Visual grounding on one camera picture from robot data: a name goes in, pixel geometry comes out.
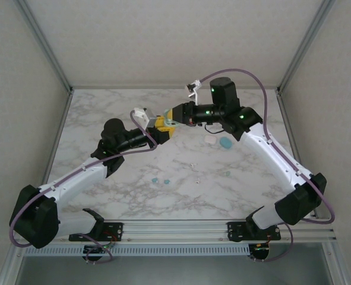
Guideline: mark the blue earbud charging case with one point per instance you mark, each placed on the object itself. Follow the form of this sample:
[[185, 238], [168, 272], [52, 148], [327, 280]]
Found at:
[[225, 143]]

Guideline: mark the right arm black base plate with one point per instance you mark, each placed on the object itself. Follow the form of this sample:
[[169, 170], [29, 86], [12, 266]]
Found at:
[[237, 230]]

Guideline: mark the aluminium table rear rail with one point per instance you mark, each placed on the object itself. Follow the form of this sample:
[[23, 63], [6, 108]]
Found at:
[[133, 88]]

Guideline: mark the aluminium table edge rail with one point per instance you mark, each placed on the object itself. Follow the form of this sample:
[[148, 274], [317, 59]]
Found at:
[[285, 115], [55, 148]]

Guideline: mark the aluminium frame post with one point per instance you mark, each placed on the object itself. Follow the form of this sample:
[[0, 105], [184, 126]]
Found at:
[[46, 44], [305, 44]]

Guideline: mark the mint green earbud charging case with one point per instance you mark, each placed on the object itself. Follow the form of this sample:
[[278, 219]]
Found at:
[[168, 123]]

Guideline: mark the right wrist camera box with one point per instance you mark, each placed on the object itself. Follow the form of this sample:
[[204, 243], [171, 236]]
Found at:
[[194, 89]]

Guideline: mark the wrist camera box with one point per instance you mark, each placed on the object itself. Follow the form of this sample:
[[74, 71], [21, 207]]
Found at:
[[147, 117], [194, 89]]

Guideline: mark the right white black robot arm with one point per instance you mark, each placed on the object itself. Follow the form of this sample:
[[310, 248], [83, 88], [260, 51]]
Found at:
[[270, 154]]

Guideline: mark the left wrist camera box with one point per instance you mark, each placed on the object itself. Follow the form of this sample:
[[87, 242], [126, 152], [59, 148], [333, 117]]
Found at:
[[147, 117]]

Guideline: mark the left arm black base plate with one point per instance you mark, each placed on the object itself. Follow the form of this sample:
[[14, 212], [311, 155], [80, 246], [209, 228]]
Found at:
[[113, 230]]

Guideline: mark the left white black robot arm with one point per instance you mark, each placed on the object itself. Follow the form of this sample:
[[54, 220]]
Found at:
[[74, 178]]

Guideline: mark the white earbud charging case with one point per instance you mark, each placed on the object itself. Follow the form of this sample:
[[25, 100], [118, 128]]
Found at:
[[210, 139]]

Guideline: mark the aluminium mounting rail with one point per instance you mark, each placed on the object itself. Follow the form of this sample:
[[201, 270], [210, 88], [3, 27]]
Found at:
[[175, 228]]

